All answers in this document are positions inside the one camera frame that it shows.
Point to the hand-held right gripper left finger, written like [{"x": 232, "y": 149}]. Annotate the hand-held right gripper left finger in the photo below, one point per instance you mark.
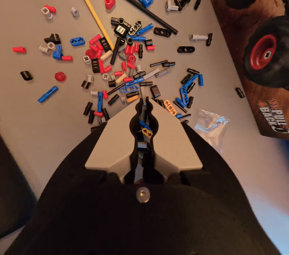
[{"x": 110, "y": 146}]

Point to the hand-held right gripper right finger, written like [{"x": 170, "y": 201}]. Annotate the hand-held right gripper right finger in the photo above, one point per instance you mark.
[{"x": 178, "y": 146}]

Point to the small building pieces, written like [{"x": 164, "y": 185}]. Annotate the small building pieces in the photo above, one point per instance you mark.
[{"x": 48, "y": 93}]

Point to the grey desk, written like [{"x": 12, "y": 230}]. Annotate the grey desk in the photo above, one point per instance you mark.
[{"x": 33, "y": 124}]

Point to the empty clear plastic bag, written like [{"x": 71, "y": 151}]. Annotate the empty clear plastic bag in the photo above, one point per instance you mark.
[{"x": 210, "y": 124}]

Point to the short black connector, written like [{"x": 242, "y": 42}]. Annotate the short black connector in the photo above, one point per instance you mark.
[{"x": 239, "y": 92}]

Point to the yellow axle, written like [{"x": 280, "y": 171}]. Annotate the yellow axle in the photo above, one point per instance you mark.
[{"x": 97, "y": 19}]

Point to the black toy truck box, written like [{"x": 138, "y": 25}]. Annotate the black toy truck box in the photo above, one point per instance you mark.
[{"x": 248, "y": 34}]

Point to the long black axle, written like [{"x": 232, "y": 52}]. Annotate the long black axle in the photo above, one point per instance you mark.
[{"x": 144, "y": 9}]

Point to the red oval connector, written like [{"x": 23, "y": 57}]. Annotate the red oval connector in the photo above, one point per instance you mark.
[{"x": 110, "y": 0}]

